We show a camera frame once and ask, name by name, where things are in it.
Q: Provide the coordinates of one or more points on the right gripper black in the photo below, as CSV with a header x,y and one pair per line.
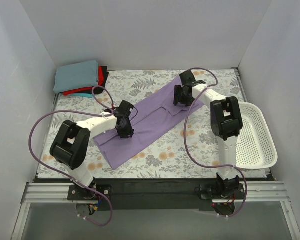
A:
x,y
181,97

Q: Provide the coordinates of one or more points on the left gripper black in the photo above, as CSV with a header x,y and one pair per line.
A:
x,y
126,131

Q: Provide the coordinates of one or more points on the purple t shirt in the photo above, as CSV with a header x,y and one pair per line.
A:
x,y
157,115

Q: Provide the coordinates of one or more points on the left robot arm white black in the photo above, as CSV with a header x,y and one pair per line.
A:
x,y
71,143

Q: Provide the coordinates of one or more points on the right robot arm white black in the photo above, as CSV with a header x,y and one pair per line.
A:
x,y
226,123

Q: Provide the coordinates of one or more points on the folded teal t shirt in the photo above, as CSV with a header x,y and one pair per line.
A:
x,y
84,95

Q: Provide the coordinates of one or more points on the folded red t shirt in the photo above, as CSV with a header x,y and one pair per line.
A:
x,y
83,90

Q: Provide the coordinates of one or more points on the folded grey-blue t shirt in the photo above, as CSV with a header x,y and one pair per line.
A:
x,y
75,76

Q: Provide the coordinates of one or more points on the white plastic basket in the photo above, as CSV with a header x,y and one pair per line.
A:
x,y
255,148

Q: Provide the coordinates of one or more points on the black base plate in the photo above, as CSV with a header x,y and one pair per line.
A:
x,y
159,193

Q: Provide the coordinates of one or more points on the aluminium frame rail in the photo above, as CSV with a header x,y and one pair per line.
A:
x,y
69,193

